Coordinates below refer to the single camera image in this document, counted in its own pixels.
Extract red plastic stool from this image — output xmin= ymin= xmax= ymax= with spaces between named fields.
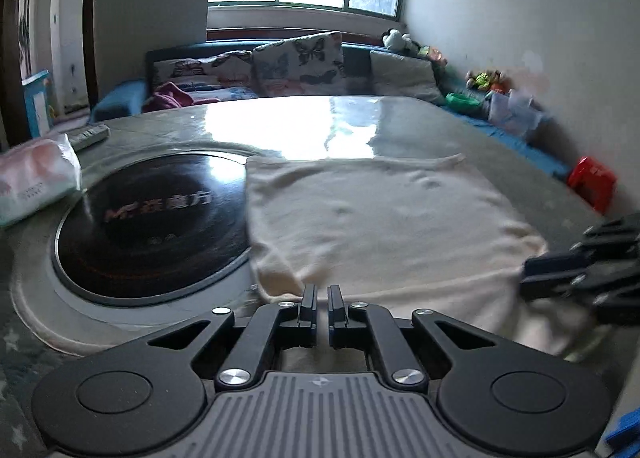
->
xmin=567 ymin=155 xmax=618 ymax=215

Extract grey cushion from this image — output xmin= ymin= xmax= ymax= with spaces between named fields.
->
xmin=369 ymin=50 xmax=447 ymax=106

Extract blue framed board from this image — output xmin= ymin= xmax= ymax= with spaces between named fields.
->
xmin=21 ymin=69 xmax=57 ymax=137

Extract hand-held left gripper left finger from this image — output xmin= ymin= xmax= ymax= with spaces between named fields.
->
xmin=146 ymin=283 xmax=319 ymax=389

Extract white tissue pack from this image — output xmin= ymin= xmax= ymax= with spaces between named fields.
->
xmin=0 ymin=132 xmax=84 ymax=230

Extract round black induction cooktop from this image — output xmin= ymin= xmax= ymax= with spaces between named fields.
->
xmin=52 ymin=153 xmax=252 ymax=302

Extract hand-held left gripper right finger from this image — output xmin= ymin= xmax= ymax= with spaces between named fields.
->
xmin=327 ymin=283 xmax=496 ymax=389

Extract maroon cloth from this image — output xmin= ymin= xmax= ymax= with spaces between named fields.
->
xmin=141 ymin=81 xmax=222 ymax=114

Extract clear plastic containers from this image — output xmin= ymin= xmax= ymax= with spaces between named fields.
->
xmin=486 ymin=87 xmax=545 ymax=140

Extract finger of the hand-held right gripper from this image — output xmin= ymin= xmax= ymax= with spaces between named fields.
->
xmin=519 ymin=247 xmax=640 ymax=326
xmin=580 ymin=212 xmax=640 ymax=261

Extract cream knit garment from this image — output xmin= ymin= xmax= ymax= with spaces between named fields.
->
xmin=244 ymin=153 xmax=608 ymax=361

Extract blue sofa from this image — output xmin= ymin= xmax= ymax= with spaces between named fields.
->
xmin=89 ymin=41 xmax=573 ymax=181

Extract large butterfly print cushion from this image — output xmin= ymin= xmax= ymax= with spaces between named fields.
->
xmin=251 ymin=30 xmax=347 ymax=98

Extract blue plastic object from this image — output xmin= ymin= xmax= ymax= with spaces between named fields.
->
xmin=604 ymin=407 xmax=640 ymax=458

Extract colourful toys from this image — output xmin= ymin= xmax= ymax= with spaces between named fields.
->
xmin=465 ymin=68 xmax=512 ymax=92

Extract low butterfly print cushion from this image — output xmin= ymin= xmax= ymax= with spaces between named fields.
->
xmin=151 ymin=50 xmax=254 ymax=100

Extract green bowl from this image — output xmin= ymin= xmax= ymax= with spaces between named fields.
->
xmin=446 ymin=92 xmax=482 ymax=112

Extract grey remote control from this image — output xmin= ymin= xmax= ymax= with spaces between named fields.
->
xmin=66 ymin=123 xmax=111 ymax=152

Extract white plush toy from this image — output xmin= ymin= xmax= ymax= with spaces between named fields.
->
xmin=382 ymin=28 xmax=426 ymax=53

